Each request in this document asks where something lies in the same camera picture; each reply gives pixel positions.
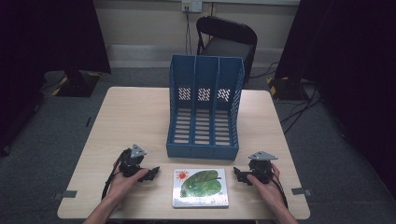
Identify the white wall socket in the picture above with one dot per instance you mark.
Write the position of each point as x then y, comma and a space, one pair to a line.
191, 5

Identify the grey tape strip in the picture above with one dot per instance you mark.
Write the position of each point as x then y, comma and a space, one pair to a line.
67, 194
300, 191

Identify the blue file rack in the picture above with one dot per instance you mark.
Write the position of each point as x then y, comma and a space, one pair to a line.
204, 118

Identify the green leaf picture book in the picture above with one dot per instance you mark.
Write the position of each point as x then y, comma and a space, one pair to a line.
200, 188

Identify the black folding chair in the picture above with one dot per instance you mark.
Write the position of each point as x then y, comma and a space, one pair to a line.
229, 40

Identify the person's left hand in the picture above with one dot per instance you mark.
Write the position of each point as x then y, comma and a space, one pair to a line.
123, 186

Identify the black curtain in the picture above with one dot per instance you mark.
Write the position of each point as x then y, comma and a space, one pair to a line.
37, 62
351, 77

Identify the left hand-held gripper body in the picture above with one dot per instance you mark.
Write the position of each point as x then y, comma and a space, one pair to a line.
130, 163

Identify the black stand base striped tape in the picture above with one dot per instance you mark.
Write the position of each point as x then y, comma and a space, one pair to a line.
77, 85
285, 88

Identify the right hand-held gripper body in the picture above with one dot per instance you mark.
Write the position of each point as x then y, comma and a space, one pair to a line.
263, 169

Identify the person's right hand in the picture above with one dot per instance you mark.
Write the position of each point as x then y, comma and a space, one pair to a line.
267, 189

